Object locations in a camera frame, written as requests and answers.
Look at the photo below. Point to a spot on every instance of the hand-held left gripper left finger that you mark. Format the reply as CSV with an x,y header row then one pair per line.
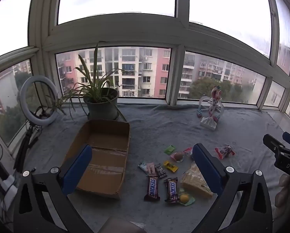
x,y
78,168

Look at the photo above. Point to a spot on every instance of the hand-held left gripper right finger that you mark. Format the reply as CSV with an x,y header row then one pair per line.
x,y
205,168

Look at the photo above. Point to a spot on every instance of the large clear cake packet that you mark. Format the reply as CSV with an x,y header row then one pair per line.
x,y
196,183

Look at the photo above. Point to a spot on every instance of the clear red-edged snack packet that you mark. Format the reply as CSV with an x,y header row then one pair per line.
x,y
188,152

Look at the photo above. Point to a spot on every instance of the red label dried fruit packet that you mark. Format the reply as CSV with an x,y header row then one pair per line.
x,y
223,151

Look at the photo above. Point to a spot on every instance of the cardboard box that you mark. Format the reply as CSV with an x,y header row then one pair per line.
x,y
103,157

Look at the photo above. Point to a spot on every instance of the yellow candy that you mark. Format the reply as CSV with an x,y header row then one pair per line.
x,y
185,197

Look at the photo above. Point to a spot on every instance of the brown chocolate bar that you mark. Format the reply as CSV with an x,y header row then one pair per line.
x,y
171,189
152,188

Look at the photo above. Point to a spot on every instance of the person's right hand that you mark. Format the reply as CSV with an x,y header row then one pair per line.
x,y
283,194

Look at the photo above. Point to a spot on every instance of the clear plum snack packet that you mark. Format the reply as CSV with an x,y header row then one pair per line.
x,y
178,157

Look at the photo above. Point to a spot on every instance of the yellow black candy packet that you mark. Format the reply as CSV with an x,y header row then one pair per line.
x,y
170,165

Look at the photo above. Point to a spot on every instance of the green candy packet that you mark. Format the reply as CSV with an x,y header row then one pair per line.
x,y
169,149

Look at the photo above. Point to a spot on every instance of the black white cookie packet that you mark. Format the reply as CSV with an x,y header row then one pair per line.
x,y
160,170

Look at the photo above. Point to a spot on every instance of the pink snack packet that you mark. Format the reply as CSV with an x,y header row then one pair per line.
x,y
151,169

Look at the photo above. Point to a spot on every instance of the black tripod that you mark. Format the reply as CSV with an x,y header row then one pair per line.
x,y
26,143

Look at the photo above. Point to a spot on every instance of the white pink toy figurine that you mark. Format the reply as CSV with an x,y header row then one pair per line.
x,y
213,109

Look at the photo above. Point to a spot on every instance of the blue white snack packet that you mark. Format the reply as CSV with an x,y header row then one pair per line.
x,y
142,167

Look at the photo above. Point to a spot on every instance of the grey-green flower pot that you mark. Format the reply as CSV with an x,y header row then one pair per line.
x,y
101,108

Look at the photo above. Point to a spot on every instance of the grey blanket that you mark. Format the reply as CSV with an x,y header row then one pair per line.
x,y
154,126

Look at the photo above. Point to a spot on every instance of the white power strip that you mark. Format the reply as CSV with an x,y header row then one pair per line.
x,y
7,184

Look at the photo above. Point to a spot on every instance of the spider plant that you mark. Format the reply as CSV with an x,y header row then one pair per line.
x,y
94,82

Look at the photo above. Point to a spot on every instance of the white window frame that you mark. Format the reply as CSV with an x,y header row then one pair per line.
x,y
183,36

